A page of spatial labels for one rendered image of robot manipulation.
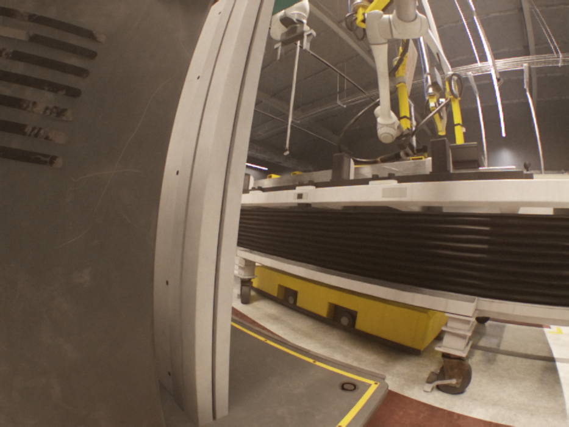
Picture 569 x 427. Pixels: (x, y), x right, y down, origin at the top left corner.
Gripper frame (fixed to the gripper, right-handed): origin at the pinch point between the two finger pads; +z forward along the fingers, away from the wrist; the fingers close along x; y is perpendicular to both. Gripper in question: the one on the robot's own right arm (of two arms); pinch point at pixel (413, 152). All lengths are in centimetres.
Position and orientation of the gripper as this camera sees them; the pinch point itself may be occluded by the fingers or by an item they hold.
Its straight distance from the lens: 171.0
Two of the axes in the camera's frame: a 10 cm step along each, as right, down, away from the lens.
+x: -5.4, 8.0, -2.5
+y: -4.1, 0.1, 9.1
